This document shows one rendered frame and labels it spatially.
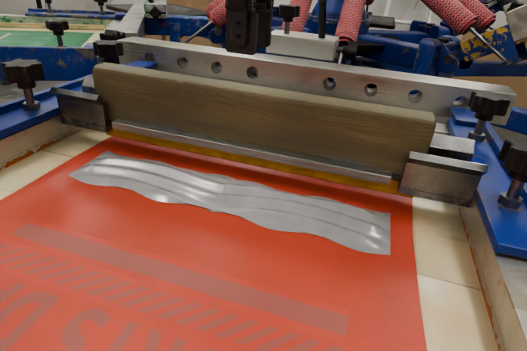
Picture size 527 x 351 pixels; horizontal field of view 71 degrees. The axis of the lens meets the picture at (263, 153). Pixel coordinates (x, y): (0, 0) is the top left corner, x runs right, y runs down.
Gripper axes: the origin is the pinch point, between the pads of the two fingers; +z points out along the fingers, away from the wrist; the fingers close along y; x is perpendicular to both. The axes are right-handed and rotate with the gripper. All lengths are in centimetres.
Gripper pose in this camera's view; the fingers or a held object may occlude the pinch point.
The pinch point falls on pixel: (249, 30)
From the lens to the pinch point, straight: 41.8
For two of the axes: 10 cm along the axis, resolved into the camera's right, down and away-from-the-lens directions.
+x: 9.6, 1.8, -2.3
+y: -2.9, 4.0, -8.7
